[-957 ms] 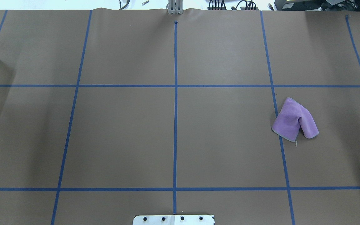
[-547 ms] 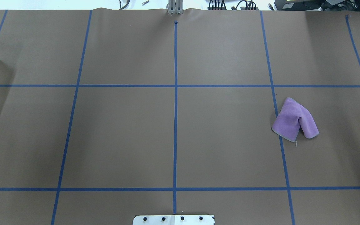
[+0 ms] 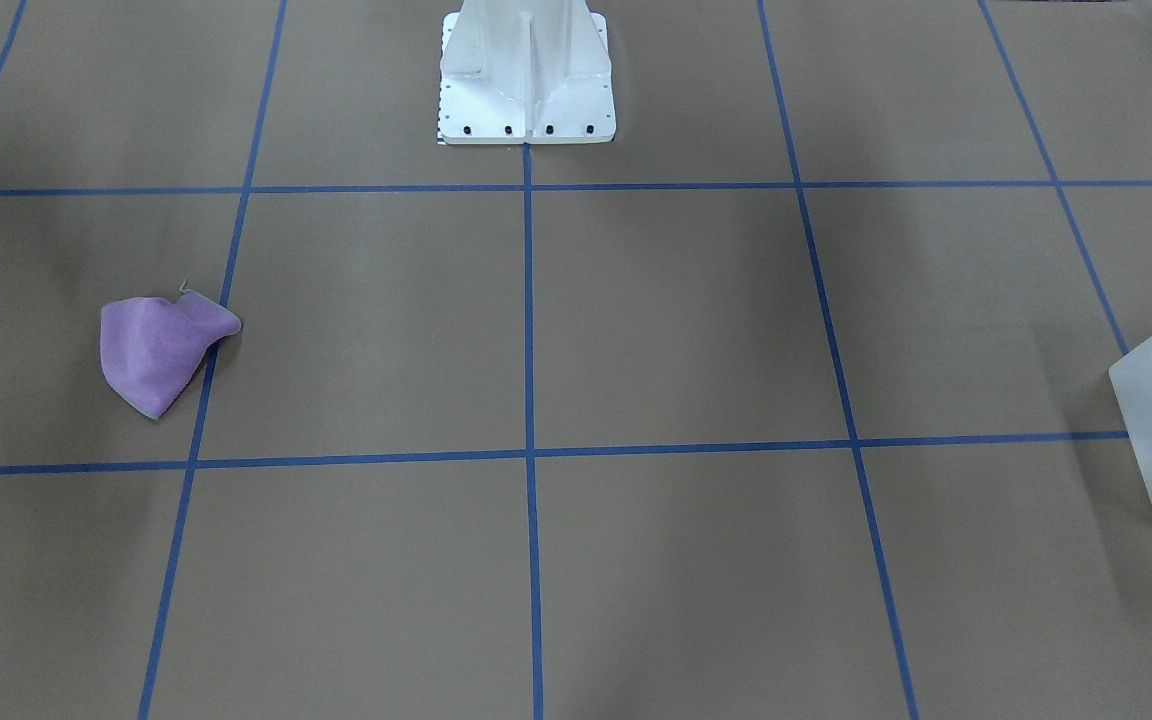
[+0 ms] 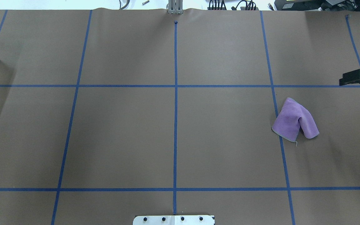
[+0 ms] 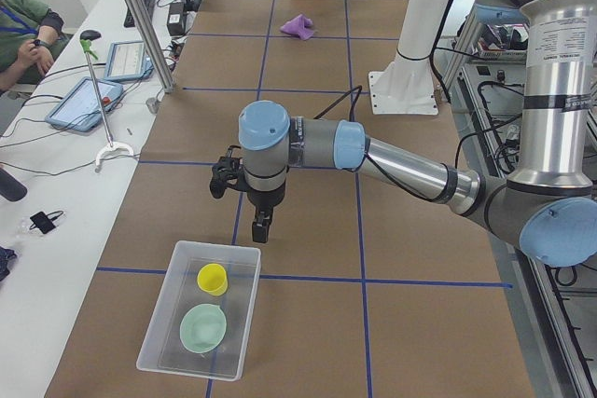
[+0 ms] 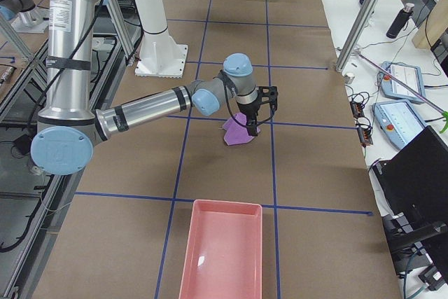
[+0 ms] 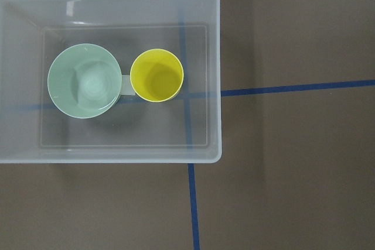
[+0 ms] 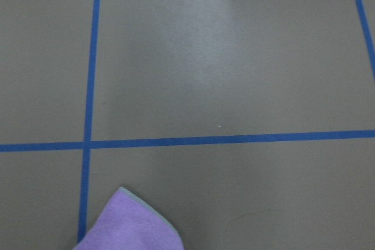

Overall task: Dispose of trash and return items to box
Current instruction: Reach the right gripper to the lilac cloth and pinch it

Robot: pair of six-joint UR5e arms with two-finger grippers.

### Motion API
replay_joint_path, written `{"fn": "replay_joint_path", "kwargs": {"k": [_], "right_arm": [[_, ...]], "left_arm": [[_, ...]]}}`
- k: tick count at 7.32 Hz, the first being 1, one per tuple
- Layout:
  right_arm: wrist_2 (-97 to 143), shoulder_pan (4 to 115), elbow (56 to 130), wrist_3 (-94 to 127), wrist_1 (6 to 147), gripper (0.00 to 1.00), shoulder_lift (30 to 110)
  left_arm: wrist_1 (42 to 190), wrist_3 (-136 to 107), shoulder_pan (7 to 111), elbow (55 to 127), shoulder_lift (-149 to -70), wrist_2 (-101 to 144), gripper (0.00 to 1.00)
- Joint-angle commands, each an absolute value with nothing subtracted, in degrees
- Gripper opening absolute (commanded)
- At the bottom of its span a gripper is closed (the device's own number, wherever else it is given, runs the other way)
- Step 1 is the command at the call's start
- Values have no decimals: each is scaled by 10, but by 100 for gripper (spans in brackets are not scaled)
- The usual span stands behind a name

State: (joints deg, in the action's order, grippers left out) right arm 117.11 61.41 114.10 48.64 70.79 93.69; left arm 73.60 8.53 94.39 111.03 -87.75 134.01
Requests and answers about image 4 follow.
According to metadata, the purple microfiber cloth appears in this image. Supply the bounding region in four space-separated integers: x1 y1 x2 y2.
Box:
271 98 320 146

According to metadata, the black power strip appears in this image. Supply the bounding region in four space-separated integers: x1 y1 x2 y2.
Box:
206 0 259 11

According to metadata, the black monitor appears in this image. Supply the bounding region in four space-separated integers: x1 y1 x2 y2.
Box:
274 0 360 12

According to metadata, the aluminium frame post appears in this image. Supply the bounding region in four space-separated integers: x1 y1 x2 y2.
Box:
166 0 184 15

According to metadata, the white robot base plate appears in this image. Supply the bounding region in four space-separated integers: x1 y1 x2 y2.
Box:
132 215 216 225

